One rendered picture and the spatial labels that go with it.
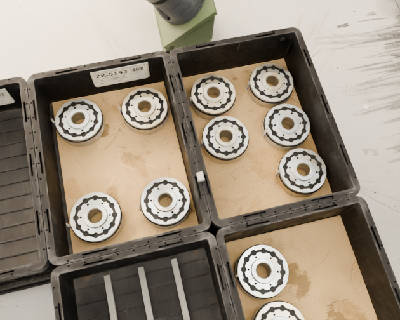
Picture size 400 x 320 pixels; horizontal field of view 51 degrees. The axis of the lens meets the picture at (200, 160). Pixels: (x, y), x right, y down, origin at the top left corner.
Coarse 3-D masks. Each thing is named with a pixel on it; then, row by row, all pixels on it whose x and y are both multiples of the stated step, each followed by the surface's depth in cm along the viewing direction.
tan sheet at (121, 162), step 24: (96, 96) 96; (120, 96) 96; (120, 120) 94; (168, 120) 95; (96, 144) 92; (120, 144) 92; (144, 144) 93; (168, 144) 93; (72, 168) 90; (96, 168) 90; (120, 168) 90; (144, 168) 91; (168, 168) 91; (72, 192) 88; (120, 192) 89; (96, 216) 87; (192, 216) 88; (72, 240) 85; (120, 240) 85
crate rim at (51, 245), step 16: (96, 64) 88; (112, 64) 88; (32, 80) 86; (32, 96) 84; (176, 96) 86; (32, 112) 83; (176, 112) 85; (32, 128) 82; (192, 160) 81; (192, 176) 80; (48, 192) 78; (48, 208) 77; (48, 224) 77; (208, 224) 77; (48, 240) 75; (144, 240) 76; (160, 240) 76; (48, 256) 74; (64, 256) 74; (80, 256) 74; (96, 256) 74
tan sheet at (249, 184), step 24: (216, 72) 100; (240, 72) 100; (216, 96) 98; (240, 96) 98; (240, 120) 96; (264, 144) 94; (312, 144) 94; (216, 168) 91; (240, 168) 92; (264, 168) 92; (216, 192) 90; (240, 192) 90; (264, 192) 90
